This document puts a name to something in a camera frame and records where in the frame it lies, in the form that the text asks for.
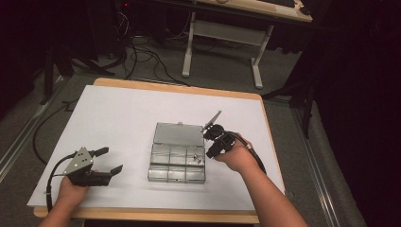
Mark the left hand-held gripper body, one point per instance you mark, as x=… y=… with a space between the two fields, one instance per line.
x=78 y=164

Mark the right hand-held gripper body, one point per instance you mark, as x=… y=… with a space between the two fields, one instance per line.
x=223 y=140

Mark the clear plastic compartment box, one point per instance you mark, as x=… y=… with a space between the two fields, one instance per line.
x=176 y=157

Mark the person's right hand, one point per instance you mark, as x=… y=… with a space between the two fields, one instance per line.
x=238 y=156

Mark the person's left hand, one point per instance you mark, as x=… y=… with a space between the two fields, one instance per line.
x=71 y=192

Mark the white table sheet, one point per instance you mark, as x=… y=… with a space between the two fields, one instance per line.
x=126 y=126

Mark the light wooden table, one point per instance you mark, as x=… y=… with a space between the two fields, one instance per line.
x=176 y=89

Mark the black tripod stand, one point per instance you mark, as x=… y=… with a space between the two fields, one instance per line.
x=299 y=97

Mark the black stand legs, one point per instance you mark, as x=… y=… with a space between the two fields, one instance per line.
x=63 y=67

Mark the light wooden desk top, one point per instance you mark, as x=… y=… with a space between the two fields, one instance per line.
x=261 y=9

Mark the dark computer tower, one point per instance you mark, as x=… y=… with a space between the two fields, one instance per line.
x=124 y=19

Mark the dark curtain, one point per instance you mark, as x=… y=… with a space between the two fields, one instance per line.
x=362 y=94

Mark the metal floor rail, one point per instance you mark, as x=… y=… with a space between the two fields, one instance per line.
x=28 y=129
x=318 y=176

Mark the white metal desk frame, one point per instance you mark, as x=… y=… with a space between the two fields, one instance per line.
x=227 y=33

